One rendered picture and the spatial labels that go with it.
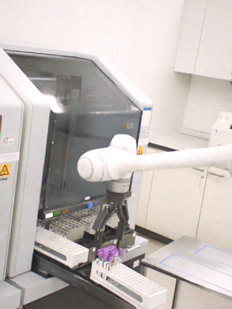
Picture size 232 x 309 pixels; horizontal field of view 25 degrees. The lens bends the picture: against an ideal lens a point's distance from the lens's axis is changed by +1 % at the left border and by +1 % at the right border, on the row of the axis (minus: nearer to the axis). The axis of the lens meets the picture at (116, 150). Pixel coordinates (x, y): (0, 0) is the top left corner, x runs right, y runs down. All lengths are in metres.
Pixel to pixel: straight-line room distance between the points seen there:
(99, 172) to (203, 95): 3.40
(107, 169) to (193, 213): 2.80
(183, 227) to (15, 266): 2.59
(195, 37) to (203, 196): 1.40
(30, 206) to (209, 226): 2.54
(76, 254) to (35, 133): 0.51
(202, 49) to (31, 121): 2.91
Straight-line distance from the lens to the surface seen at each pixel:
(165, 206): 4.60
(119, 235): 2.06
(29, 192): 2.06
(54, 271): 2.15
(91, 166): 1.70
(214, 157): 1.71
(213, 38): 4.64
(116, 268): 2.01
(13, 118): 1.91
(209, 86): 5.01
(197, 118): 5.07
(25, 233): 2.12
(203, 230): 4.45
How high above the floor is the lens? 1.72
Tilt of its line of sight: 12 degrees down
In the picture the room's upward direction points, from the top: 8 degrees clockwise
